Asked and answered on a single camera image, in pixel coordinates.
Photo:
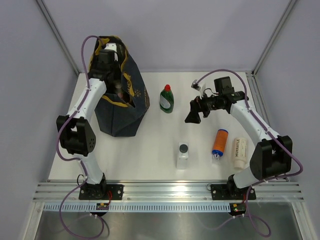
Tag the dark blue canvas bag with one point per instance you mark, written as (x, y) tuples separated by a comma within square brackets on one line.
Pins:
[(115, 117)]

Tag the green dish soap bottle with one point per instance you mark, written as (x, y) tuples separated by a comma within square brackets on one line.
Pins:
[(166, 99)]

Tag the aluminium mounting rail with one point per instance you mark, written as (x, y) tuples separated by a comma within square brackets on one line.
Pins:
[(175, 191)]

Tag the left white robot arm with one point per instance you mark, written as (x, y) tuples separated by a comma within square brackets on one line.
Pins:
[(76, 138)]

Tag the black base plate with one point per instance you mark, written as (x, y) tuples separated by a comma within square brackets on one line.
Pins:
[(220, 192), (101, 192)]

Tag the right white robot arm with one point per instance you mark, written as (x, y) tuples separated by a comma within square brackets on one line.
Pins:
[(270, 157)]

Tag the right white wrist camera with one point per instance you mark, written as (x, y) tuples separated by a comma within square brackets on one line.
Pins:
[(200, 87)]

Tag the slotted grey cable duct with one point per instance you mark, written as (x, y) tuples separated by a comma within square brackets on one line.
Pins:
[(142, 207)]

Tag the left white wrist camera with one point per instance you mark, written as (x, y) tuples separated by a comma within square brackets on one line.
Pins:
[(113, 48)]

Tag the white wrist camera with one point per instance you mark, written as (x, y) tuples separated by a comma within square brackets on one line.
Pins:
[(200, 87), (113, 48)]

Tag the cream Murrayle bottle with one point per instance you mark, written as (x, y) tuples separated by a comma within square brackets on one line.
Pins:
[(239, 153)]

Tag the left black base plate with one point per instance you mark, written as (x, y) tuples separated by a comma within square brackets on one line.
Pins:
[(101, 192)]

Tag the orange blue tube bottle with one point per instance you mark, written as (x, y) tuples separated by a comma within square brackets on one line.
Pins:
[(219, 145)]

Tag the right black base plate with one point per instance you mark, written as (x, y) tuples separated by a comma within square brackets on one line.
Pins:
[(220, 192)]

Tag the clear bottle black cap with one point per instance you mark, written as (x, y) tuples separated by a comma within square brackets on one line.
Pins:
[(182, 155)]

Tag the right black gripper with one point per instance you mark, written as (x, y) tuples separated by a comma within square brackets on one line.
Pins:
[(196, 106)]

